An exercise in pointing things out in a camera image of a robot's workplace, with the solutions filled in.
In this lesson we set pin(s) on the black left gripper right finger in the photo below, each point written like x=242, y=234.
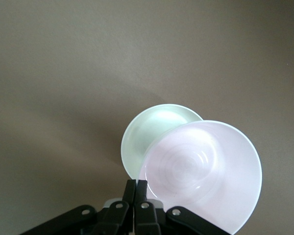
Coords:
x=147, y=218

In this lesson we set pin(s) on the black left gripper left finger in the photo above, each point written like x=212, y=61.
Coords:
x=112, y=218

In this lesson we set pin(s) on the pink bowl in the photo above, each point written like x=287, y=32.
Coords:
x=201, y=171

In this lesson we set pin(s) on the white bowl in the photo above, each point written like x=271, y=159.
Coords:
x=142, y=137

